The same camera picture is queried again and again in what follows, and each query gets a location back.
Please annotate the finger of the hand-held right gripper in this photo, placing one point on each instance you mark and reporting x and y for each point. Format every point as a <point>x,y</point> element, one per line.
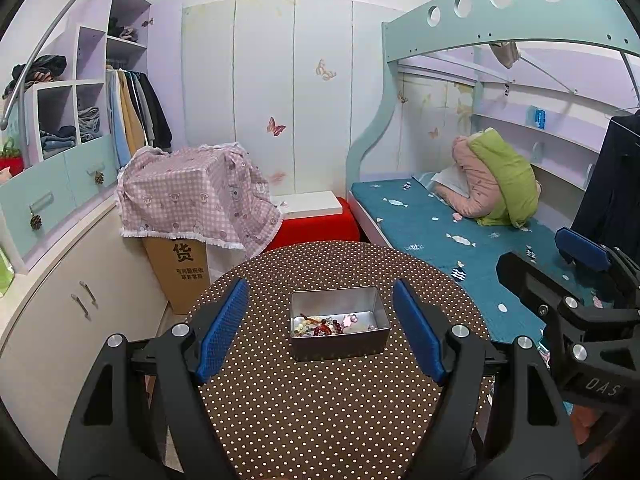
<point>590,350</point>
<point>582,250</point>

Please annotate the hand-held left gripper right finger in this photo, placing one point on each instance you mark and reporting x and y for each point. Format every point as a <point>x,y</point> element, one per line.
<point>417,332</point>

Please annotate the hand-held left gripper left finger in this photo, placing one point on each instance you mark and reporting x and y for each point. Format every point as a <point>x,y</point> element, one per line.
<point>225,330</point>

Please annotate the silver metal tin box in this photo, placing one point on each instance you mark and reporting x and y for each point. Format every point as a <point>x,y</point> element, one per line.
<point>340,345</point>

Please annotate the dark navy hanging jacket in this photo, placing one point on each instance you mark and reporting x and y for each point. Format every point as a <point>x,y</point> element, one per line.
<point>612,190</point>

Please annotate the brown cardboard box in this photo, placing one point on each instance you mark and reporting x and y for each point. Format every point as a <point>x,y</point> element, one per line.
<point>180,275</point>

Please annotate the pink and green quilt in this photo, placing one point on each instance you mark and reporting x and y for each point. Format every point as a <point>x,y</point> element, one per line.
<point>495,180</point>

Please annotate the brown polka dot tablecloth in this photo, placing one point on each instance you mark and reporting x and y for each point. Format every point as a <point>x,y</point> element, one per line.
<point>325,410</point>

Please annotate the red stool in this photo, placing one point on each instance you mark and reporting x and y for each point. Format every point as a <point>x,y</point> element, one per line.
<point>315,230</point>

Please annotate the pink checked frilled cloth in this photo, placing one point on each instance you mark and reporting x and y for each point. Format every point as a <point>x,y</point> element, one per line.
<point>195,195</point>

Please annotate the small blue box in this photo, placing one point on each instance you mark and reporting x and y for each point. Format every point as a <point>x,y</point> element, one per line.
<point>539,117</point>

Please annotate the white pillow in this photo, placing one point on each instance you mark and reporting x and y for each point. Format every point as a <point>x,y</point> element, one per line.
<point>450,182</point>

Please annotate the white flat board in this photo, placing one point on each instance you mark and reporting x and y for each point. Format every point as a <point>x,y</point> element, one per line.
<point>307,205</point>

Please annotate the white floor cabinet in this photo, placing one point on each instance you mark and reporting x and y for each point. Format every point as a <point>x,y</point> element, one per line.
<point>60,320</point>

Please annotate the small pink butterfly sticker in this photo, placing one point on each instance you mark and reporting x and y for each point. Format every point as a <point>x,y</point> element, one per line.
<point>434,132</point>

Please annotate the pinecone drawer knob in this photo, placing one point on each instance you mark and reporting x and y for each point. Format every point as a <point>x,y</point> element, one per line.
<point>99,177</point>
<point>35,221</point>

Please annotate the beige hanging garment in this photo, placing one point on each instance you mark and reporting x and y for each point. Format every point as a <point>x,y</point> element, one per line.
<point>505,54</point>

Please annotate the black hanging coat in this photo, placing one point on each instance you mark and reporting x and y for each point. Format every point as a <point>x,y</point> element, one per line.
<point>156,115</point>

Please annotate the teal drawer unit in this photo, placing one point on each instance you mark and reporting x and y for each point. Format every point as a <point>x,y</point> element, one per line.
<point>50,185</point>

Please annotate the yellow hanging coat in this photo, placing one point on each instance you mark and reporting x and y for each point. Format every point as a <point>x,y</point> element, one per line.
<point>131,120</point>

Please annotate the light blue hanging garment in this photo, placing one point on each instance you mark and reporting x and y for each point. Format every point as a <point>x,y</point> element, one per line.
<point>116,120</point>

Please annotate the folded grey clothes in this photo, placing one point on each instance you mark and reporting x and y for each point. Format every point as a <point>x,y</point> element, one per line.
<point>90,122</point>

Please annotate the folded blue jeans stack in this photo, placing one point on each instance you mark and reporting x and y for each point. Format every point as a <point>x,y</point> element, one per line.
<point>57,139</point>

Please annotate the red bag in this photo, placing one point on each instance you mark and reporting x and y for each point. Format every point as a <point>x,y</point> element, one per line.
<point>10,160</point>

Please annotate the pale yellow butterfly sticker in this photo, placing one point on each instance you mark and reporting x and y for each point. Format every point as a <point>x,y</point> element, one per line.
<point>326,69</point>

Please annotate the lavender open shelving unit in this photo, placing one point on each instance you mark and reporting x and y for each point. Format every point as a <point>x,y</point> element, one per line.
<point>115,60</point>

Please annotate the dark clothes heap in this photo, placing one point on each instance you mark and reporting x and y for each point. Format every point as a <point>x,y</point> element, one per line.
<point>39,67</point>

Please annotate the pink butterfly wall sticker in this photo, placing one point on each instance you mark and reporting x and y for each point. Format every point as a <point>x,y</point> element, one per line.
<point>275,126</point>

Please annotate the teal bunk bed frame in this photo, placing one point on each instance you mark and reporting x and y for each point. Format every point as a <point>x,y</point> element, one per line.
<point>450,25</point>

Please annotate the curved grey metal rail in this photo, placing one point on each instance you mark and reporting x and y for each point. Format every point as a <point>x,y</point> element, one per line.
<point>30,60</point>

